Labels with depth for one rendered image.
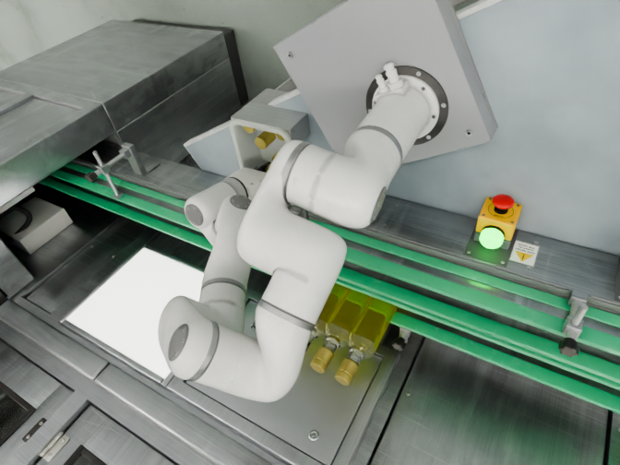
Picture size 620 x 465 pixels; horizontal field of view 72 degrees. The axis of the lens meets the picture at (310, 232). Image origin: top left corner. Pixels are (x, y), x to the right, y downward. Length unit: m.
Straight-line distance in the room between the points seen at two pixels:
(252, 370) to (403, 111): 0.47
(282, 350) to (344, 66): 0.53
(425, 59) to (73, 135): 1.15
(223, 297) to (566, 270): 0.65
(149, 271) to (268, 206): 0.86
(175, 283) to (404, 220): 0.71
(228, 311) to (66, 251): 1.03
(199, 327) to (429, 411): 0.64
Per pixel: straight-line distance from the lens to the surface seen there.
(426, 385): 1.10
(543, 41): 0.81
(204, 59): 1.93
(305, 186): 0.60
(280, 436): 1.03
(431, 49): 0.78
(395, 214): 1.00
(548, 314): 0.90
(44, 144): 1.54
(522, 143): 0.89
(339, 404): 1.04
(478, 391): 1.12
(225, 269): 0.79
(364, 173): 0.59
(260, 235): 0.59
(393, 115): 0.72
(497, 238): 0.90
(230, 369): 0.61
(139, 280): 1.40
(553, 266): 0.95
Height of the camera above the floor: 1.50
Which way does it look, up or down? 36 degrees down
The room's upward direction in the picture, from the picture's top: 142 degrees counter-clockwise
